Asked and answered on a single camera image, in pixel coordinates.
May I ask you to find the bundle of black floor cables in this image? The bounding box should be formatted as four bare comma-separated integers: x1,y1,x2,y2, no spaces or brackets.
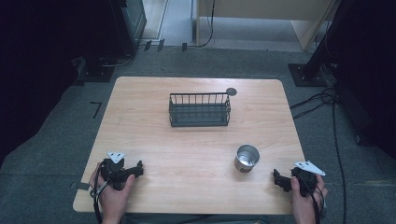
289,87,340,121

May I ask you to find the left hand-held gripper cable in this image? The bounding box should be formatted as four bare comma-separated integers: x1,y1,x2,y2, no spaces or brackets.
91,161,110,224

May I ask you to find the black metal stand with base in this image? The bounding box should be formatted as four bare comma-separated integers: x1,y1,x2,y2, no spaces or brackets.
287,0,347,88

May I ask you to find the black stand base plate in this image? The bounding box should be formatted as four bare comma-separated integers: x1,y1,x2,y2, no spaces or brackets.
81,57,117,84

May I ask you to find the right hand-held gripper cable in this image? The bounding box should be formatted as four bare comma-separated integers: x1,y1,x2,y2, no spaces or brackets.
297,175,327,224

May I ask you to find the black tape corner mark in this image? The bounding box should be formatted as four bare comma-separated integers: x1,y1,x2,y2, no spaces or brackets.
90,101,103,119

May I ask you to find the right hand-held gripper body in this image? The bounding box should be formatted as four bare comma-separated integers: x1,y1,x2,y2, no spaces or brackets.
290,160,327,198

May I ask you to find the long black floor cable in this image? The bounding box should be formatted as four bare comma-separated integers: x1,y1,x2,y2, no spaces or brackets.
330,92,348,224

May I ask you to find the black wire basket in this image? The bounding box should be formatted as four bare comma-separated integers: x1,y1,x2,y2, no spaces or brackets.
168,91,233,128

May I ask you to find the person's dark clothing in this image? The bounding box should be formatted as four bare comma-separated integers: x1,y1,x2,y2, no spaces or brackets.
120,213,270,224

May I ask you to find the person's right hand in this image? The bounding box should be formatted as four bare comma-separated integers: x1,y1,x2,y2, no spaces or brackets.
290,175,329,224

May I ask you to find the person's left hand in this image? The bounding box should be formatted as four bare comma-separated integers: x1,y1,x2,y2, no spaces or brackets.
89,161,136,220

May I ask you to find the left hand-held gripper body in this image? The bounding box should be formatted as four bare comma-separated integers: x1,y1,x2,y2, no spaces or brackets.
99,151,138,191

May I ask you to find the grey tape strip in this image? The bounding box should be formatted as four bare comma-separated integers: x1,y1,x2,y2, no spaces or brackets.
69,181,92,191

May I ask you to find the silver metal cup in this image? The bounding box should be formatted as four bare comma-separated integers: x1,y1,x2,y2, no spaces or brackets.
233,143,261,174

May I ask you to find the hand-held gripper cable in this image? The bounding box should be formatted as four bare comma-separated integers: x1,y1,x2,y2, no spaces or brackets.
91,161,110,224
297,175,327,224

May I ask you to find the light wooden furniture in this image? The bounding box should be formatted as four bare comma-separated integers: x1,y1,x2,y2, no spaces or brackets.
195,0,341,52

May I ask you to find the thin black hanging cable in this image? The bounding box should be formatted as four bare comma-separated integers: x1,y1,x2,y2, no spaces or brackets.
195,0,217,49

